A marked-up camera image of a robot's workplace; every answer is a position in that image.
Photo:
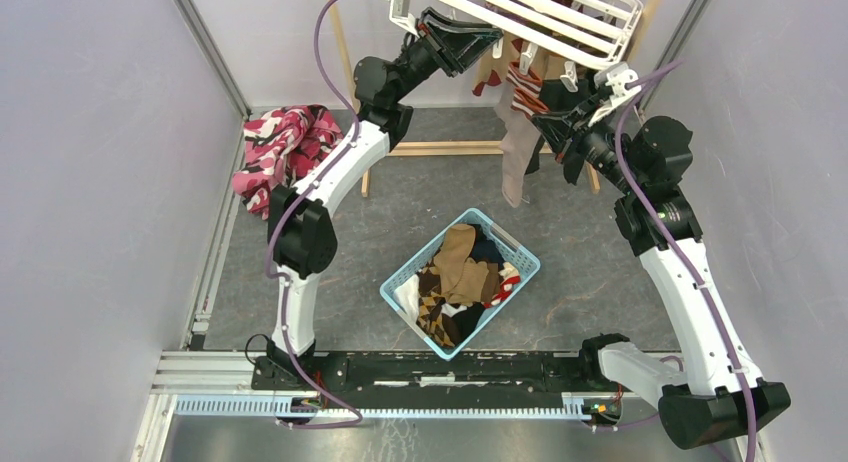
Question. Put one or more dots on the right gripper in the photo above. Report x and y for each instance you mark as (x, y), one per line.
(562, 126)

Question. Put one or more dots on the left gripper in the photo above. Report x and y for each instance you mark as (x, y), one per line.
(455, 51)

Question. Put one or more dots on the black sock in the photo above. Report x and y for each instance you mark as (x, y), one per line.
(557, 98)
(573, 161)

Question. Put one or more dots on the beige pink sock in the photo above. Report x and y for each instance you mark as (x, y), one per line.
(518, 146)

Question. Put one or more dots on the tan ribbed sock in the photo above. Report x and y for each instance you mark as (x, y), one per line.
(464, 281)

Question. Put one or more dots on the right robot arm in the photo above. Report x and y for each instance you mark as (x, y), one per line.
(720, 394)

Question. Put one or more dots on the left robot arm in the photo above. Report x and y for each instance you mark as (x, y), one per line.
(301, 238)

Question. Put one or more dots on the wooden hanger stand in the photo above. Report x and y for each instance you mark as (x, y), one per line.
(451, 148)

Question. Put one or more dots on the red purple striped sock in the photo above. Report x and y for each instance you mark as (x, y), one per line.
(491, 71)

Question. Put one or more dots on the light blue laundry basket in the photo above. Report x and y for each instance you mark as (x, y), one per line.
(514, 254)

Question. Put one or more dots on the navy blue sock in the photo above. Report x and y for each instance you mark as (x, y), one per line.
(484, 249)

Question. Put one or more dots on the red santa sock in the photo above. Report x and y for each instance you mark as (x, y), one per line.
(509, 278)

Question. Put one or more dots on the pink camouflage cloth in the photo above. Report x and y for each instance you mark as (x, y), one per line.
(282, 146)

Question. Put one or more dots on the brown yellow checked sock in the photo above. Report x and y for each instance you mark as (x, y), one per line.
(431, 319)

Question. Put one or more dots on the white cloth in basket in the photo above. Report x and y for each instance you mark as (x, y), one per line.
(408, 298)

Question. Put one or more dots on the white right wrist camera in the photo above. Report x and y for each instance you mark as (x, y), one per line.
(616, 85)

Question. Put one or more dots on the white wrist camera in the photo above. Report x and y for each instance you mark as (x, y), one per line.
(616, 85)
(399, 14)

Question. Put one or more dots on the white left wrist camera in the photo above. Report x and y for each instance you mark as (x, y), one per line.
(399, 14)

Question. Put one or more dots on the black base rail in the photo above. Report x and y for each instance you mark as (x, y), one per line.
(422, 380)

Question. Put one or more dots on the light blue cable tray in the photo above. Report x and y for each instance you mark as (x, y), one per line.
(299, 408)

